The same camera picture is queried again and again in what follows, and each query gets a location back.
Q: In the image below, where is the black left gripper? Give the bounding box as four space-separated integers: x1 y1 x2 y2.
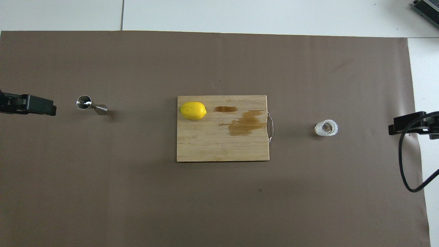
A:
0 90 57 116

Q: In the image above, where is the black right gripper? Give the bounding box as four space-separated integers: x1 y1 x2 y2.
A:
388 111 439 140

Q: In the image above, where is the brown paper table mat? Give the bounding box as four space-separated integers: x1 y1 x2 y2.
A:
0 30 431 247

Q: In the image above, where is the small clear glass cup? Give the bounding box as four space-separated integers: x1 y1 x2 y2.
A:
315 119 339 137

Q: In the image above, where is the wooden cutting board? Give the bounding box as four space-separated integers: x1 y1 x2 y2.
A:
177 95 274 162

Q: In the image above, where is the yellow lemon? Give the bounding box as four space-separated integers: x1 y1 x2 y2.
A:
180 101 207 120

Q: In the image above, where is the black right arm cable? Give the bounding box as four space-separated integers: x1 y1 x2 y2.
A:
398 115 439 192

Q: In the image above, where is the steel double jigger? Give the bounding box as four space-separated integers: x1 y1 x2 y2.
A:
76 95 108 116

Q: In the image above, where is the grey finned electronics box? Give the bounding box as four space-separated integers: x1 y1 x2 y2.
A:
412 0 439 28

